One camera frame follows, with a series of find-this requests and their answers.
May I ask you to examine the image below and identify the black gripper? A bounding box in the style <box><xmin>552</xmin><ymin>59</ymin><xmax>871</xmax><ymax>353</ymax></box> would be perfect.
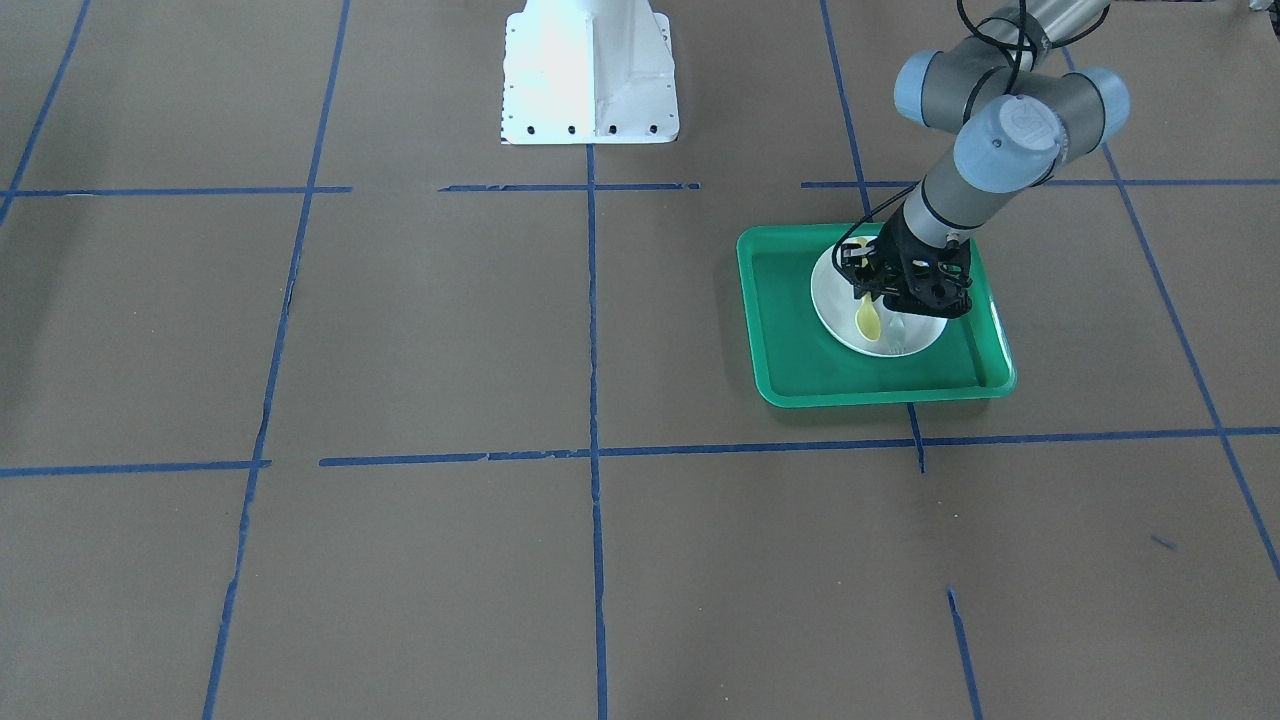
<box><xmin>878</xmin><ymin>215</ymin><xmax>973</xmax><ymax>319</ymax></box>

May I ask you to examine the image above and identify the yellow plastic spoon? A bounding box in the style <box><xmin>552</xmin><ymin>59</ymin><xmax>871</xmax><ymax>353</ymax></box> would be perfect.
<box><xmin>855</xmin><ymin>292</ymin><xmax>883</xmax><ymax>343</ymax></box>

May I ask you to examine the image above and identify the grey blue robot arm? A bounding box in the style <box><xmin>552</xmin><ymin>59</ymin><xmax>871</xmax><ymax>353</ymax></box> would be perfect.
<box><xmin>852</xmin><ymin>1</ymin><xmax>1132</xmax><ymax>319</ymax></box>

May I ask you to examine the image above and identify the white round plate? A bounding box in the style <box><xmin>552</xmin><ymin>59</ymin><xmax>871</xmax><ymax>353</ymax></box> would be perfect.
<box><xmin>810</xmin><ymin>246</ymin><xmax>947</xmax><ymax>357</ymax></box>

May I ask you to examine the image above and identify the green plastic tray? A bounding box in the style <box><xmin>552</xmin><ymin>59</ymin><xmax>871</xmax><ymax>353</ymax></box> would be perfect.
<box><xmin>737</xmin><ymin>223</ymin><xmax>1018</xmax><ymax>409</ymax></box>

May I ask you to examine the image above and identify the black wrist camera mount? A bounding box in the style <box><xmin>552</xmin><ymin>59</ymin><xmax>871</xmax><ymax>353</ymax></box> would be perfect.
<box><xmin>831</xmin><ymin>236</ymin><xmax>884</xmax><ymax>301</ymax></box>

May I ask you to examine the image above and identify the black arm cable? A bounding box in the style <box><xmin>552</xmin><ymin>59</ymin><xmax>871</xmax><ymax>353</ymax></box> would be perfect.
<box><xmin>832</xmin><ymin>0</ymin><xmax>1041</xmax><ymax>291</ymax></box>

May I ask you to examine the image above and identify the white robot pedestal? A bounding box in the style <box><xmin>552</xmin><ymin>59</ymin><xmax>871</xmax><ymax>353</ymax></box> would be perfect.
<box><xmin>500</xmin><ymin>1</ymin><xmax>681</xmax><ymax>146</ymax></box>

